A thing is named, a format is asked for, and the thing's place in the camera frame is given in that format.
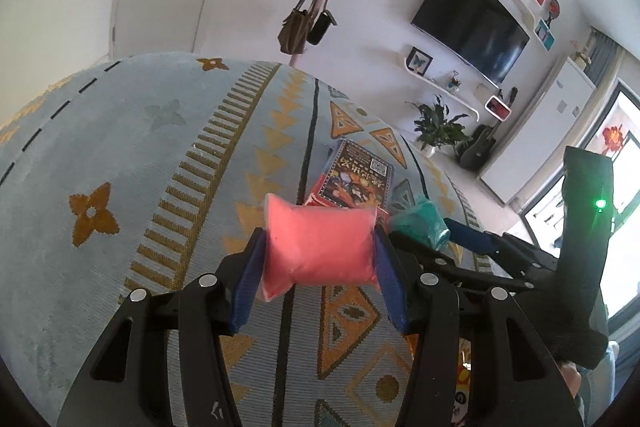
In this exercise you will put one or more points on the grey blue curtain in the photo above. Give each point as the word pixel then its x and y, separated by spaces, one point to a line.
pixel 605 57

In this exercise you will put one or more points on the blue square wall shelf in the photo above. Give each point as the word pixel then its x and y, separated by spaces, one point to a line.
pixel 545 34

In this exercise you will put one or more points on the pink plastic packet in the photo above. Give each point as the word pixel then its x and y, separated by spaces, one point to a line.
pixel 320 242

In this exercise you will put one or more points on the glass balcony door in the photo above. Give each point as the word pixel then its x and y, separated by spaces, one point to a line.
pixel 625 167

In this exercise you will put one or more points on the butterfly picture frame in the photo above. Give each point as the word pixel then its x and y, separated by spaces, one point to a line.
pixel 418 61

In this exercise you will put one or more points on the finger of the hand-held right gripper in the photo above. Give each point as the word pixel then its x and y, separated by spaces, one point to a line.
pixel 465 272
pixel 472 237

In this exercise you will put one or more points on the round decorative fan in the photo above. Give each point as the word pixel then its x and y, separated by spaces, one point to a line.
pixel 554 9

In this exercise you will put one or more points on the low white wall shelf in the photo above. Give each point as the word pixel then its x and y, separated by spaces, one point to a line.
pixel 440 84

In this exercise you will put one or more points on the small dark ukulele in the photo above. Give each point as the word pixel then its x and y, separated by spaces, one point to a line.
pixel 512 96

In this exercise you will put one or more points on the white red box shelf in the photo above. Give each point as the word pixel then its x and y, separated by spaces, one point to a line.
pixel 497 107

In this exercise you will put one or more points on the small plant ornament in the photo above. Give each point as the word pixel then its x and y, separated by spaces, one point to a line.
pixel 582 54

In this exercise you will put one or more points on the black hanging pouch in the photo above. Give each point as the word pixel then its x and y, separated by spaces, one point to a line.
pixel 321 27

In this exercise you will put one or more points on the dark printed card box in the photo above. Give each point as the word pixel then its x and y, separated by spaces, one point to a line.
pixel 357 174

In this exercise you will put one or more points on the black guitar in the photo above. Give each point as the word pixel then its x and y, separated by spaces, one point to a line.
pixel 475 149

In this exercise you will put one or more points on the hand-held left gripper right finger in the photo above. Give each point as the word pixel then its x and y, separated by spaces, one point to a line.
pixel 392 282

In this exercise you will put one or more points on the black wall television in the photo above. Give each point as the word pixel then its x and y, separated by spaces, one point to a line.
pixel 470 22

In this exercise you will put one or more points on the green potted plant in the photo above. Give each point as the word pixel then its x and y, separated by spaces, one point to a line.
pixel 440 127

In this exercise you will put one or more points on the red knot ornament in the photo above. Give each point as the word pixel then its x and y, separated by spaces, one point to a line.
pixel 615 139

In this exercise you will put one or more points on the teal plastic bag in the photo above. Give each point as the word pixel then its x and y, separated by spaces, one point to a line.
pixel 420 222

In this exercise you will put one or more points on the brown hanging bag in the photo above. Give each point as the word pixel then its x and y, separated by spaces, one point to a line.
pixel 295 29

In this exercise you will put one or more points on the person's right hand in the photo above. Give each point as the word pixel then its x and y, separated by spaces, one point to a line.
pixel 571 379

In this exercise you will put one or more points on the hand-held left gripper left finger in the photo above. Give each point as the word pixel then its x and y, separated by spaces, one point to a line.
pixel 247 287

